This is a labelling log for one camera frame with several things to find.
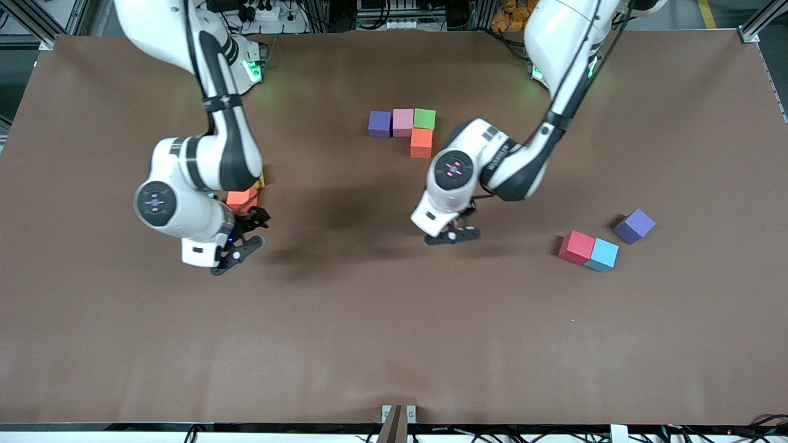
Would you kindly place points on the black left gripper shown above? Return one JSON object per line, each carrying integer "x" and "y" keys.
{"x": 469, "y": 210}

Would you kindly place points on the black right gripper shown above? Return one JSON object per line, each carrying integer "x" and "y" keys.
{"x": 253, "y": 218}

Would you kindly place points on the orange foam cube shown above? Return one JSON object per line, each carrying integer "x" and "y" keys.
{"x": 421, "y": 143}
{"x": 241, "y": 198}

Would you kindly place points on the green foam cube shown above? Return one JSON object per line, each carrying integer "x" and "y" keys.
{"x": 425, "y": 119}

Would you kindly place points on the lilac pink foam cube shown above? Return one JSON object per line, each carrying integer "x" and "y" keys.
{"x": 402, "y": 122}

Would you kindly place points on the purple foam cube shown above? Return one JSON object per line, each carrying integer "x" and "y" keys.
{"x": 380, "y": 123}
{"x": 635, "y": 225}

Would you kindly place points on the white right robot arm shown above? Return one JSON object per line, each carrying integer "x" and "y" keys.
{"x": 228, "y": 123}

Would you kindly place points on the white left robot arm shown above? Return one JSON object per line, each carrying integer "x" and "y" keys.
{"x": 523, "y": 166}

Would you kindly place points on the red foam cube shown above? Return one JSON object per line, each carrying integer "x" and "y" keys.
{"x": 576, "y": 246}

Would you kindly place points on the light blue foam cube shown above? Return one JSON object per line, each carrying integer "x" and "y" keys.
{"x": 603, "y": 253}

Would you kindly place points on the white power strip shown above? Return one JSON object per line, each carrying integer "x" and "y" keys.
{"x": 400, "y": 24}
{"x": 268, "y": 11}

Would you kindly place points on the orange mesh bag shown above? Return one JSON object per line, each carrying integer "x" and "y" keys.
{"x": 514, "y": 6}

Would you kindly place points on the white tag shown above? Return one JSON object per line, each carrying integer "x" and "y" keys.
{"x": 619, "y": 434}

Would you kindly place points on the metal bracket with wedge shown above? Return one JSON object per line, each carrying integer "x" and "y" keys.
{"x": 394, "y": 431}

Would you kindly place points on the aluminium frame post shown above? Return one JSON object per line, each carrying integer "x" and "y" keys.
{"x": 31, "y": 24}
{"x": 760, "y": 23}

